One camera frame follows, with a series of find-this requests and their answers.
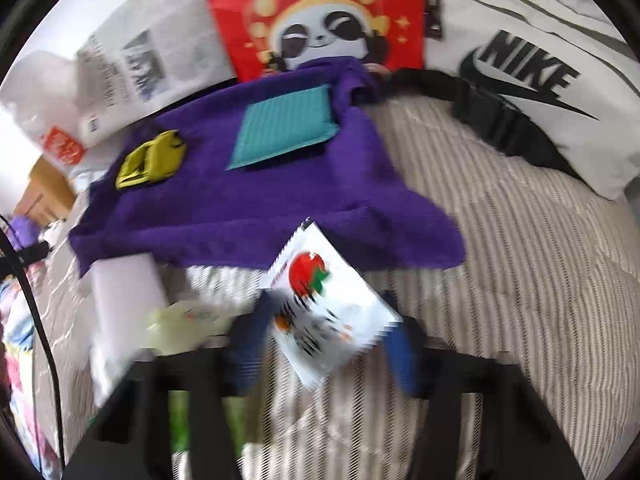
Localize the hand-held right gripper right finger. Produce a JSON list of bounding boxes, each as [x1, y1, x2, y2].
[[379, 290, 586, 480]]

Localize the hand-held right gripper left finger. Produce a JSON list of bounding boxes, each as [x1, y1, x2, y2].
[[62, 292, 281, 480]]

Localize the green wet wipes pack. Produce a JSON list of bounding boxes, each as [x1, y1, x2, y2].
[[145, 300, 236, 356]]

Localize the white tomato print snack packet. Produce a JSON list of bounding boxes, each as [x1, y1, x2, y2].
[[262, 217, 406, 391]]

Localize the green tissue packet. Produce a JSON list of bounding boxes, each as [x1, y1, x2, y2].
[[167, 390, 248, 453]]

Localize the white foam block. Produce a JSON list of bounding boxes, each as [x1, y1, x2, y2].
[[87, 252, 171, 406]]

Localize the purple towel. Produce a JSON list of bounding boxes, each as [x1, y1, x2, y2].
[[67, 57, 468, 281]]

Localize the yellow and black mesh pouch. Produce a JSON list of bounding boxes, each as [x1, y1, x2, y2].
[[115, 129, 188, 191]]

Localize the green snack packet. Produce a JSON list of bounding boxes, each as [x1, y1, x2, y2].
[[226, 84, 343, 172]]

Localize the colourful printed cloth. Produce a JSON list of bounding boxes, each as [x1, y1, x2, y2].
[[0, 260, 61, 476]]

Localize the white plastic bag orange logo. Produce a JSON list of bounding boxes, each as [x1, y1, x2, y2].
[[0, 50, 131, 181]]

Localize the newspaper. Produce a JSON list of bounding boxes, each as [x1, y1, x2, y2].
[[75, 0, 238, 133]]

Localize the red panda print paper bag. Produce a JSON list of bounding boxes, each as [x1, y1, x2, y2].
[[192, 0, 426, 83]]

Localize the white bag with black logo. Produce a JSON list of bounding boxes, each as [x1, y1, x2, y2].
[[422, 0, 640, 201]]

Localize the black cable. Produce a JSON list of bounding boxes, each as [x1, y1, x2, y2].
[[0, 215, 66, 466]]

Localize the black strap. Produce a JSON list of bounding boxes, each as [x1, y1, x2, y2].
[[385, 67, 586, 181]]

